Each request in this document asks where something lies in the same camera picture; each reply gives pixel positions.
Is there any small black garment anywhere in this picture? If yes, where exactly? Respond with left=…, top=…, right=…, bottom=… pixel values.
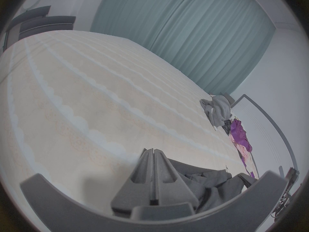
left=223, top=120, right=234, bottom=136

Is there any blue-green curtain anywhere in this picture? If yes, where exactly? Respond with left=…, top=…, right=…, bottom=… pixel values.
left=90, top=0, right=201, bottom=52
left=150, top=0, right=277, bottom=95

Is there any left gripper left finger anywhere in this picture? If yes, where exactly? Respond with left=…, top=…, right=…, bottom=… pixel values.
left=111, top=148, right=154, bottom=212

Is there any bed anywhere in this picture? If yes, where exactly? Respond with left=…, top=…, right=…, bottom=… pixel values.
left=0, top=30, right=299, bottom=218

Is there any grey garment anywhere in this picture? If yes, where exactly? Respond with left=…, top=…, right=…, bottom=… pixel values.
left=199, top=95, right=233, bottom=131

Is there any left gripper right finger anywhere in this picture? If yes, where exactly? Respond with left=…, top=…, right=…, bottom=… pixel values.
left=154, top=149, right=199, bottom=208

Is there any purple garment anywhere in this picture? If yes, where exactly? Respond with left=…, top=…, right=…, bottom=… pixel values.
left=230, top=119, right=255, bottom=178

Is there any grey bedside table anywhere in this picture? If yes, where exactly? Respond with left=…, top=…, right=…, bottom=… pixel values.
left=223, top=93, right=235, bottom=110

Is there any black chest of drawers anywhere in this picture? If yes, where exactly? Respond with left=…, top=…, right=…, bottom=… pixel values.
left=5, top=6, right=77, bottom=52

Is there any pink garment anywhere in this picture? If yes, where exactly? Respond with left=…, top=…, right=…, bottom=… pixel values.
left=228, top=132, right=257, bottom=176

